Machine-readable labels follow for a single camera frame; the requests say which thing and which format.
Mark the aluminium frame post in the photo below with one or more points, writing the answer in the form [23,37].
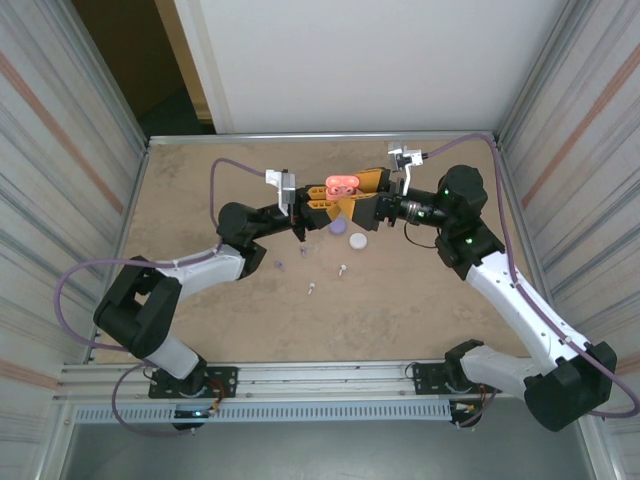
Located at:
[102,75]
[536,75]

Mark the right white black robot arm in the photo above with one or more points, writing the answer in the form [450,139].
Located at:
[525,310]

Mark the translucent corrugated side panel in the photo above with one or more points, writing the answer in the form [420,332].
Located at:
[40,150]
[600,150]

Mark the tan wooden door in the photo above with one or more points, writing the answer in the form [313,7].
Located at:
[181,50]

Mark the small white screw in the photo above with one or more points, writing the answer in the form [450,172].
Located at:
[341,270]

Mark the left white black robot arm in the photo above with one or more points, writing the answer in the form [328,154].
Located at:
[200,267]

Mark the white earbud charging case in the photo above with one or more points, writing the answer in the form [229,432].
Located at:
[358,241]

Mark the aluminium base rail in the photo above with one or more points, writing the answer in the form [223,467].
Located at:
[325,380]

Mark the white door frame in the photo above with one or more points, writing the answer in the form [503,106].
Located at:
[207,75]

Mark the purple earbud charging case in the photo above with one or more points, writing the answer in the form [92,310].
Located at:
[337,227]

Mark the pink earbud charging case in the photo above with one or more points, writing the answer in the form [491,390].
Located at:
[342,181]

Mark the aluminium frame crossbar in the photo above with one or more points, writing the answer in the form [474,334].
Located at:
[325,138]

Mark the grey metal sheet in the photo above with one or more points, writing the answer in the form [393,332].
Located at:
[325,455]

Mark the aluminium table side rail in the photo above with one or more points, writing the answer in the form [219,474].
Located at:
[132,200]
[534,250]

